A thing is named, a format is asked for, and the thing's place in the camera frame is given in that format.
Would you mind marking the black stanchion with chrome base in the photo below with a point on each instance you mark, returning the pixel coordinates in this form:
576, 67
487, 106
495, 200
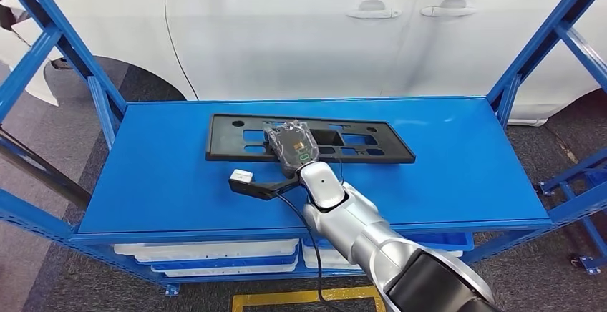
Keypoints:
42, 172

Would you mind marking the white car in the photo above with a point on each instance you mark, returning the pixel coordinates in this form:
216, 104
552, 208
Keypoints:
294, 39

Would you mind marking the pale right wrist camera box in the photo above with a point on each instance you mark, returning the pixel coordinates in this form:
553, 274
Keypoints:
242, 175

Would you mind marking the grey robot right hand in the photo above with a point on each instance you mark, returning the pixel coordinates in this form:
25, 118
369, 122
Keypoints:
291, 146

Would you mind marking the yellow floor tape square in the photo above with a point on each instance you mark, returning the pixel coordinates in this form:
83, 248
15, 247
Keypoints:
303, 296

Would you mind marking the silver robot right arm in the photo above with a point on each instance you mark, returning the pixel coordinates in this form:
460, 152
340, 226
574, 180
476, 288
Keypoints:
370, 239

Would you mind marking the black plastic mounting plate part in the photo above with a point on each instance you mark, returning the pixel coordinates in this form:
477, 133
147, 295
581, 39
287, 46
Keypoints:
227, 144

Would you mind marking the blue metal shelf rack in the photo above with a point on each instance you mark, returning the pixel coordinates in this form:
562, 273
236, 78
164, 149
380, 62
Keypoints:
583, 201
189, 196

